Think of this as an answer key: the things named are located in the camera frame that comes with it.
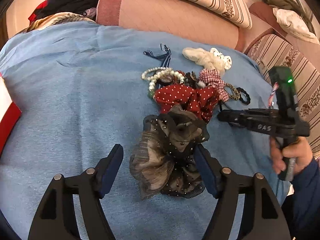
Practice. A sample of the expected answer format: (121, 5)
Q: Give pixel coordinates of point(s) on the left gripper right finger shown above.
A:
(262, 217)

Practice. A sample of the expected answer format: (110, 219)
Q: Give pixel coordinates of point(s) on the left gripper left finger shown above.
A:
(55, 216)

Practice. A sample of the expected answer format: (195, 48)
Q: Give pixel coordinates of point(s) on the red white-dotted scrunchie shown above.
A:
(201, 102)

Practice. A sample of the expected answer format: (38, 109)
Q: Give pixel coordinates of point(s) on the grey black sheer scrunchie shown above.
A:
(163, 160)

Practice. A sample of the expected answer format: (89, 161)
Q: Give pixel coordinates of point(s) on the red box lid tray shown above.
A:
(10, 114)

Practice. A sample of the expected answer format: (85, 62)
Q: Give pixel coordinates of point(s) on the white black-dotted scrunchie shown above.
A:
(222, 57)

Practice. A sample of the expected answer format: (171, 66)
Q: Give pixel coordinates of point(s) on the person's right forearm blue sleeve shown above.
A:
(303, 212)

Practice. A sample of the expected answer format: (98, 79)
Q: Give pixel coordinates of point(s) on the person's right hand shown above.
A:
(300, 150)

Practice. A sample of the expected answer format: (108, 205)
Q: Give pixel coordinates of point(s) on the right striped floral cushion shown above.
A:
(271, 50)

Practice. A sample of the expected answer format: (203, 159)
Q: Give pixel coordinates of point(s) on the red white plaid scrunchie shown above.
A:
(211, 78)

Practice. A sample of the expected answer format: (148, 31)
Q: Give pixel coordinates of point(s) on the pale green sheer scrunchie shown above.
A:
(204, 58)

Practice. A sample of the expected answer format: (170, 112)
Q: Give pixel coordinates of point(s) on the white cloth on bolster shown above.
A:
(294, 25)

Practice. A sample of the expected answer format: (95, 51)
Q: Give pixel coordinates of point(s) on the dark beaded hair accessory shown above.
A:
(187, 79)

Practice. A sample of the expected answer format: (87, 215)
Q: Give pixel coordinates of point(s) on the dark olive cloth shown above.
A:
(287, 5)

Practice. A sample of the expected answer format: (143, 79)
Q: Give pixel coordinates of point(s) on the blue striped ribbon medal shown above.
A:
(164, 59)

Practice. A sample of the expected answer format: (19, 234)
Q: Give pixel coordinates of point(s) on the beige patterned cloth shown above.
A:
(59, 18)

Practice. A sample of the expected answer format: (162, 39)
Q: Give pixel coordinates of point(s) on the black and red clothes pile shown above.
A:
(50, 7)

